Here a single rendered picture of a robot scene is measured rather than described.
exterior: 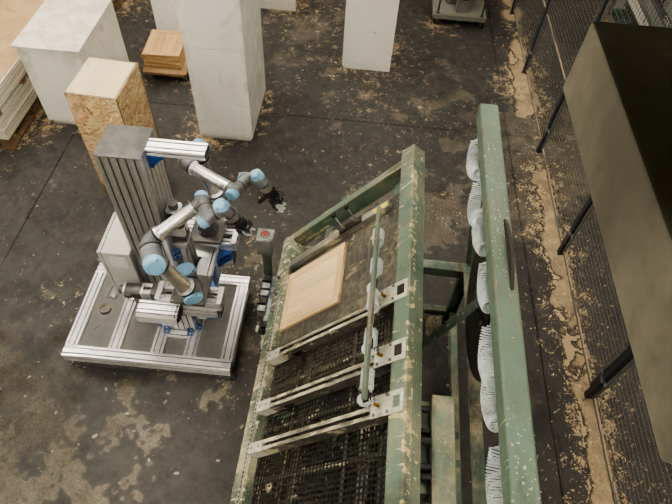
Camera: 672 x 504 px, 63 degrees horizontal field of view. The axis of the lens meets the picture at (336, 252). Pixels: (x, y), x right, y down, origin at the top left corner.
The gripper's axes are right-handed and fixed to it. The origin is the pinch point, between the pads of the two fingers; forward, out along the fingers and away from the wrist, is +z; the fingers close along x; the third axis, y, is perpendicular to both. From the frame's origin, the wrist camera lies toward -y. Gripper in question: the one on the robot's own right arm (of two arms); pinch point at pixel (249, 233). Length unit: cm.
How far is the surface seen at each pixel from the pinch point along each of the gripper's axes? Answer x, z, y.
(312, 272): 4, 60, 12
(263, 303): -22, 76, -24
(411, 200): 43, 10, 81
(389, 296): -13, 3, 93
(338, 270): 5, 45, 38
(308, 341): -42, 36, 43
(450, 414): -56, 1, 139
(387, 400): -60, -10, 114
